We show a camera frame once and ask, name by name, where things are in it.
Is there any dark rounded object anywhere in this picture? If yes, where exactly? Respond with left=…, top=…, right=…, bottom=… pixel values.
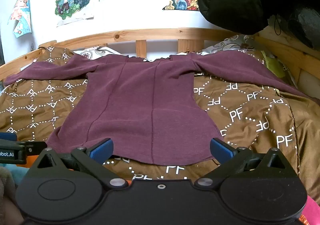
left=287, top=5, right=320, bottom=49

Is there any wooden bed frame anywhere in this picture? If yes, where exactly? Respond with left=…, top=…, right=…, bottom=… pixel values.
left=0, top=28, right=320, bottom=96

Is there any maroon long-sleeved shirt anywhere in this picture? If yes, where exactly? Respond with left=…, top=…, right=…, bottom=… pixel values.
left=4, top=54, right=300, bottom=167

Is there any small curled wall poster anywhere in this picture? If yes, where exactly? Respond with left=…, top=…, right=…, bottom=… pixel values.
left=7, top=0, right=32, bottom=39

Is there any pink cloth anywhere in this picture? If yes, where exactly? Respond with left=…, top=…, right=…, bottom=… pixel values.
left=300, top=195, right=320, bottom=225

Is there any yellow-green cloth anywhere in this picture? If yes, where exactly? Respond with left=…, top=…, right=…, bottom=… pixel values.
left=261, top=50, right=288, bottom=79

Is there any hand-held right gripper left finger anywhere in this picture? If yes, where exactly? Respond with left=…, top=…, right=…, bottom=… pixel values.
left=29, top=137, right=128, bottom=189

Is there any white patterned pillow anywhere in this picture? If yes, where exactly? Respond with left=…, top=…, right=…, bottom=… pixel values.
left=72, top=34, right=260, bottom=62

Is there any grey brown fuzzy cloth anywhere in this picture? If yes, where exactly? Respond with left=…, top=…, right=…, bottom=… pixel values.
left=0, top=165, right=25, bottom=225

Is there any brown printed blanket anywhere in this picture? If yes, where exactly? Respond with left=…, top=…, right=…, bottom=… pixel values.
left=0, top=45, right=320, bottom=198

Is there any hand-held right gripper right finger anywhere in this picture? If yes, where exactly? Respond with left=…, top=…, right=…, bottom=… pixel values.
left=195, top=137, right=293, bottom=188

